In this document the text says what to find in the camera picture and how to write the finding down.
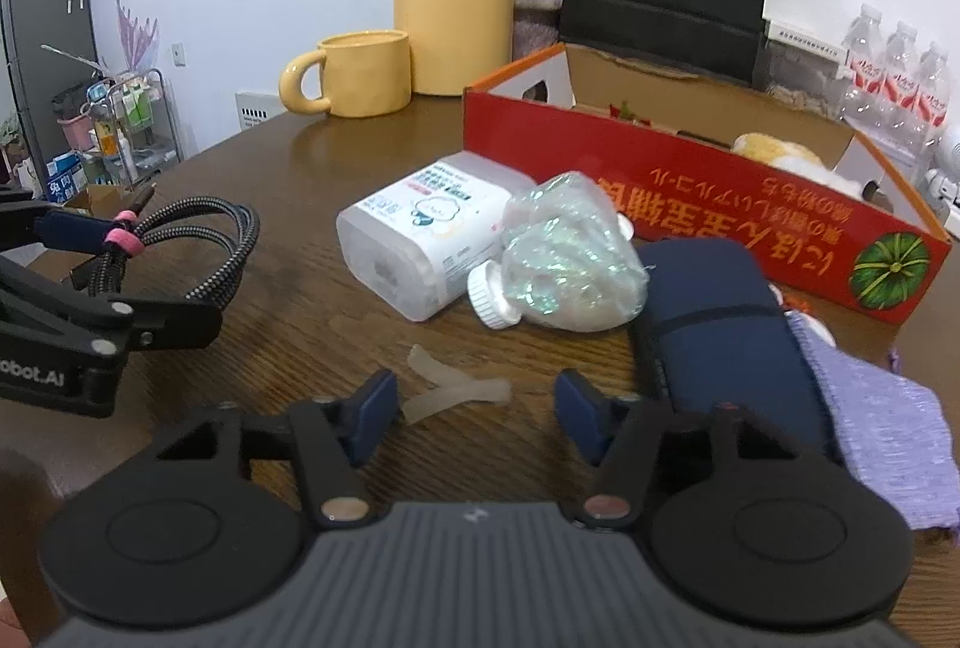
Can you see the plush sheep toy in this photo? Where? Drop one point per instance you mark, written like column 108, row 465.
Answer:
column 780, row 153

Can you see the translucent rubber strip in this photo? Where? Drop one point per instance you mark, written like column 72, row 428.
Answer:
column 450, row 393

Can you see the clear seed container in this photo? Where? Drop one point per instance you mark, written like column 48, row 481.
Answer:
column 802, row 85

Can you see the white vented device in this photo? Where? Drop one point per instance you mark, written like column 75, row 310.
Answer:
column 259, row 109

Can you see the orange cardboard box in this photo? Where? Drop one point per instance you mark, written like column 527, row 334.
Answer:
column 675, row 205

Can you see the white wipes pack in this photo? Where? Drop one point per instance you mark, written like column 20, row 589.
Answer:
column 420, row 228

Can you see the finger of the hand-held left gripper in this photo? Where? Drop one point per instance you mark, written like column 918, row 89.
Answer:
column 71, row 235
column 165, row 325

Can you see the grey cabinet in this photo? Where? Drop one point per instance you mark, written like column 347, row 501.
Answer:
column 37, row 18

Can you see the white robot speaker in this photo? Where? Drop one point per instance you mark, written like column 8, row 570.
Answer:
column 949, row 160

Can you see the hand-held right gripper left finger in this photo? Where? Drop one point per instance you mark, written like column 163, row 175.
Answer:
column 371, row 415

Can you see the white-capped bottle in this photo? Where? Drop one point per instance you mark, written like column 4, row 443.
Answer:
column 570, row 250

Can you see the yellow mug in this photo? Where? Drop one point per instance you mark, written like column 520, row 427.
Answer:
column 367, row 74

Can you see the blue tissue box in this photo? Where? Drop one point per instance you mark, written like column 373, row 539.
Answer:
column 64, row 179

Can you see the purple knit cloth pouch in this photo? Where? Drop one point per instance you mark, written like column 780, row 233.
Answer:
column 885, row 423

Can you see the purple flower wall sticker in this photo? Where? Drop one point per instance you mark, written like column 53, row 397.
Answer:
column 135, row 33

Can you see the navy blue pouch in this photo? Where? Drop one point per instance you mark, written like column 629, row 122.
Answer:
column 720, row 333

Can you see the white wall outlet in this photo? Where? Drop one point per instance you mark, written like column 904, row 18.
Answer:
column 178, row 54

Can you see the white fabric item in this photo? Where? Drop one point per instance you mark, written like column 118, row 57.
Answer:
column 806, row 310

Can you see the white flat box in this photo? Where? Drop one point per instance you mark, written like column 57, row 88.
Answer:
column 802, row 37

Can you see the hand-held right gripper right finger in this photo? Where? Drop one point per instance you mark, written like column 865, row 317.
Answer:
column 585, row 415

